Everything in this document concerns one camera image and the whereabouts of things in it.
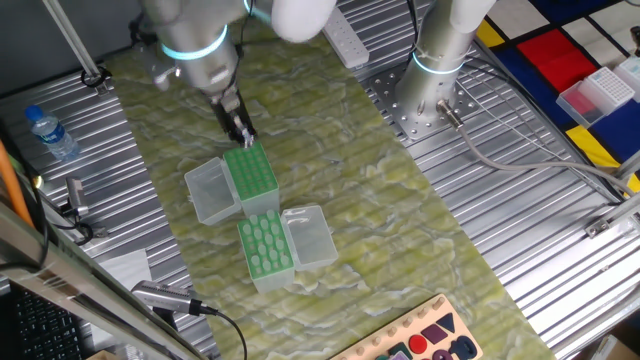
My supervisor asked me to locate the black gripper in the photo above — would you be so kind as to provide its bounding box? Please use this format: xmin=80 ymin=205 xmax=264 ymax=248
xmin=208 ymin=88 xmax=257 ymax=149

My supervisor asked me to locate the green rack pipette tip box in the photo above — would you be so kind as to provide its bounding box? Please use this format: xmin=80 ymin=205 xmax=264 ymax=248
xmin=236 ymin=203 xmax=340 ymax=295
xmin=183 ymin=143 xmax=281 ymax=227

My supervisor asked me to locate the green marble pattern mat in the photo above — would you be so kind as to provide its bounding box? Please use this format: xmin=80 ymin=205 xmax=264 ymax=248
xmin=102 ymin=14 xmax=557 ymax=360

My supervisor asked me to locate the white power strip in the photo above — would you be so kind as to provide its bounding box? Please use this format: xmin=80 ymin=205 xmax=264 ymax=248
xmin=322 ymin=7 xmax=371 ymax=70

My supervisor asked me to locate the black tool at right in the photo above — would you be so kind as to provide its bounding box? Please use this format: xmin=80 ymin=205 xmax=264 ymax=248
xmin=64 ymin=176 xmax=90 ymax=217

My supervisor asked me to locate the clear water bottle blue cap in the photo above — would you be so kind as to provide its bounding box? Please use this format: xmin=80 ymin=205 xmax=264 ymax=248
xmin=24 ymin=104 xmax=81 ymax=163

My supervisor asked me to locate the slim aluminium pole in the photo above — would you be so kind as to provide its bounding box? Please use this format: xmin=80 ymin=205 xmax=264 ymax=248
xmin=41 ymin=0 xmax=112 ymax=96

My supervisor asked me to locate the orange tube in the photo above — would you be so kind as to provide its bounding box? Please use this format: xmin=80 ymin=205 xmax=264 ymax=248
xmin=0 ymin=139 xmax=35 ymax=229

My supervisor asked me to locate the wooden shape puzzle board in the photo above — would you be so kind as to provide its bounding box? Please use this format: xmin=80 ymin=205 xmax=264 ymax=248
xmin=327 ymin=293 xmax=485 ymax=360

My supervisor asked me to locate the teal puzzle piece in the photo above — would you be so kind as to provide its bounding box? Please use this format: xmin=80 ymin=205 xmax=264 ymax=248
xmin=387 ymin=342 xmax=414 ymax=360

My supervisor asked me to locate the red circle puzzle piece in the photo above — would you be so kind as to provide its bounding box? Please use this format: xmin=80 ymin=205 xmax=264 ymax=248
xmin=407 ymin=333 xmax=429 ymax=355

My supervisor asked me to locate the purple square puzzle piece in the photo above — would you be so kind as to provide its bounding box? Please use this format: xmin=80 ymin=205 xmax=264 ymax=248
xmin=420 ymin=323 xmax=449 ymax=345

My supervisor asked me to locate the navy triangle puzzle piece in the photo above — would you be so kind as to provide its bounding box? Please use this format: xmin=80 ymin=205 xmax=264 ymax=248
xmin=435 ymin=312 xmax=457 ymax=334

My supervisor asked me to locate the black keyboard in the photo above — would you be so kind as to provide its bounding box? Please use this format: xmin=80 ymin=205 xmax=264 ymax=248
xmin=8 ymin=282 xmax=86 ymax=360

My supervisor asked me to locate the navy rounded puzzle piece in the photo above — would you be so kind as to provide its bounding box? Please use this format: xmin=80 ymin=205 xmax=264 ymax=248
xmin=447 ymin=334 xmax=479 ymax=360

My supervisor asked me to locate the red blue yellow cloth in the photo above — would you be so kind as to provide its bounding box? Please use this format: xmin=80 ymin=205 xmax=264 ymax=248
xmin=474 ymin=0 xmax=640 ymax=196

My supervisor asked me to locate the small white rack tip box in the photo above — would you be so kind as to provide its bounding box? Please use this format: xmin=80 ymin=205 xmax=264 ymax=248
xmin=555 ymin=66 xmax=636 ymax=129
xmin=612 ymin=53 xmax=640 ymax=101

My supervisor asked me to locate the aluminium extrusion bar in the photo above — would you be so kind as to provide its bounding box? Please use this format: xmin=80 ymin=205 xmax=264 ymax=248
xmin=612 ymin=149 xmax=640 ymax=184
xmin=583 ymin=192 xmax=640 ymax=239

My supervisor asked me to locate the brown cardboard box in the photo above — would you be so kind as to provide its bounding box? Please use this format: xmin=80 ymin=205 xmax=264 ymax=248
xmin=589 ymin=333 xmax=640 ymax=360

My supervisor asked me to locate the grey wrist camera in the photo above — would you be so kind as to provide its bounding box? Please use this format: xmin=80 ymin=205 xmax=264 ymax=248
xmin=137 ymin=42 xmax=182 ymax=92

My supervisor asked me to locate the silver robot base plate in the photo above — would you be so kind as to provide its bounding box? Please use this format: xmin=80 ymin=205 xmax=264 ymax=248
xmin=366 ymin=60 xmax=482 ymax=147

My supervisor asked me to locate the black camera cable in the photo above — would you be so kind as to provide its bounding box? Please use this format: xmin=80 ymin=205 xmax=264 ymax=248
xmin=199 ymin=304 xmax=249 ymax=360

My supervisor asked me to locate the silver depth camera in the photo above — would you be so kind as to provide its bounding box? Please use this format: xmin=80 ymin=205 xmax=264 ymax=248
xmin=130 ymin=279 xmax=205 ymax=317

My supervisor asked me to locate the black cable at arm base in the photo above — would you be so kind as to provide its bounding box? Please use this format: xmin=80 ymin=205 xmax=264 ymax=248
xmin=404 ymin=0 xmax=426 ymax=55

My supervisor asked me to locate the grey cable with metal plug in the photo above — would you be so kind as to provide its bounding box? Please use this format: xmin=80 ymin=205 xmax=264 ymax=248
xmin=435 ymin=98 xmax=637 ymax=197

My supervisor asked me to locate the grey aluminium frame rail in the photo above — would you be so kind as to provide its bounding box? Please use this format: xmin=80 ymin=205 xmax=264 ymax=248
xmin=0 ymin=199 xmax=209 ymax=360

